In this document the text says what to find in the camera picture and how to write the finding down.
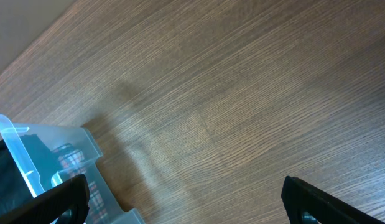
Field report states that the clear plastic storage container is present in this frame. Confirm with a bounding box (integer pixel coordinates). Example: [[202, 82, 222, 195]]
[[0, 114, 144, 223]]

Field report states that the black garment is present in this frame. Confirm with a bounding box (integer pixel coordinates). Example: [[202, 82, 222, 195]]
[[0, 134, 61, 216]]

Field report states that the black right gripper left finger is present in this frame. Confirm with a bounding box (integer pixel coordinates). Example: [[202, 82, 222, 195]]
[[0, 174, 90, 224]]

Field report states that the red plaid shirt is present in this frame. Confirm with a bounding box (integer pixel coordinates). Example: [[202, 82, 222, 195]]
[[52, 142, 109, 224]]

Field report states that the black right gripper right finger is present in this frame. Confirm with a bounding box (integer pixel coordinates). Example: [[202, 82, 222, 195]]
[[281, 176, 384, 224]]

